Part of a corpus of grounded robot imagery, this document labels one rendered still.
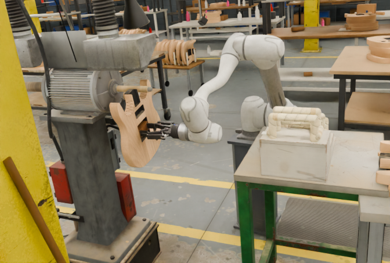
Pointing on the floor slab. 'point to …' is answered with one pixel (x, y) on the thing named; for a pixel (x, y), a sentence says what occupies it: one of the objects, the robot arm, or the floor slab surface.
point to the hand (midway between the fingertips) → (144, 129)
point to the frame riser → (147, 248)
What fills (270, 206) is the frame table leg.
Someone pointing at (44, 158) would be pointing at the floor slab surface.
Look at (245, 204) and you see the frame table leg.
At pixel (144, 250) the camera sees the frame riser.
